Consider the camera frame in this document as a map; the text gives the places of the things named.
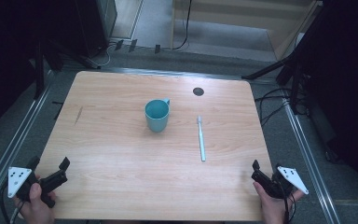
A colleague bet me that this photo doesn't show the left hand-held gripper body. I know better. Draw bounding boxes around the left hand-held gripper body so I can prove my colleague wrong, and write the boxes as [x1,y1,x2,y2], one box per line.
[7,164,69,209]

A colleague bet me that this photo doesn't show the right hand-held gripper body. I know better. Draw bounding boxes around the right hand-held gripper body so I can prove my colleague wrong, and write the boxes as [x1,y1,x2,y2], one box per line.
[251,166,310,200]

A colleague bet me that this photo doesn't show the light blue toothbrush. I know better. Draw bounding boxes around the light blue toothbrush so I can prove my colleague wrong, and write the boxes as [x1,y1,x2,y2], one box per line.
[197,115,207,162]

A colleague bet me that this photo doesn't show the teal cup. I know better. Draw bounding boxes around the teal cup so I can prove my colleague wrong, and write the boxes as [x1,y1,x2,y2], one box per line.
[145,98,172,133]

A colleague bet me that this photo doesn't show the person's right hand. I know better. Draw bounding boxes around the person's right hand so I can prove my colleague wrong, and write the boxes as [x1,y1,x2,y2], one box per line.
[253,182,306,224]

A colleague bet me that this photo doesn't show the person's left hand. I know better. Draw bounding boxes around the person's left hand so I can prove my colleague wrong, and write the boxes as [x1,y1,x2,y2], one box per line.
[12,182,58,224]

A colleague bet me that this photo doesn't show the black metal stand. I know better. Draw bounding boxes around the black metal stand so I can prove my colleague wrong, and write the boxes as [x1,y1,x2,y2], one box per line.
[32,36,64,101]
[241,50,306,116]

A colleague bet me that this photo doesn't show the dark cabinet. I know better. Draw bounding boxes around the dark cabinet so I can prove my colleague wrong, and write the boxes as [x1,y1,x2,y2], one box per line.
[73,0,119,60]

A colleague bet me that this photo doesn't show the light wooden furniture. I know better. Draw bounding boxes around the light wooden furniture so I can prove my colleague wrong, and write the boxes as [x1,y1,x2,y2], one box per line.
[170,0,324,62]

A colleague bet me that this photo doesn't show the metal floor rail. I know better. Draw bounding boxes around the metal floor rail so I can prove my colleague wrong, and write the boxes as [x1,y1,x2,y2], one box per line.
[0,87,54,216]
[282,101,343,224]

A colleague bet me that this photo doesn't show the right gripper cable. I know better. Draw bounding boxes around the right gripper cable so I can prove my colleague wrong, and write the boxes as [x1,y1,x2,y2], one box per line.
[281,186,296,224]

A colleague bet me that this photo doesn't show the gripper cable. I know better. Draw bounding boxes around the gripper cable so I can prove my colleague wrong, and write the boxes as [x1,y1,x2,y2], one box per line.
[0,183,24,224]
[281,186,296,224]

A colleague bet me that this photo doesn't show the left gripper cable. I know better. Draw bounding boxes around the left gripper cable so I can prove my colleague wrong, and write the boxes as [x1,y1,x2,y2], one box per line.
[0,183,24,224]

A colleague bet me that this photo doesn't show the black floor cables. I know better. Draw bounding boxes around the black floor cables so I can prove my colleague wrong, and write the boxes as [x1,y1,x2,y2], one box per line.
[254,88,293,128]

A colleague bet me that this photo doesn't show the white floor cable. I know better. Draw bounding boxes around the white floor cable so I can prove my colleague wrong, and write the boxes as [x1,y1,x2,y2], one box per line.
[94,42,112,68]

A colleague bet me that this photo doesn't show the black hanging cable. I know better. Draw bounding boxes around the black hanging cable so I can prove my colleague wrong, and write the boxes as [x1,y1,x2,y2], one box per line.
[172,0,194,51]

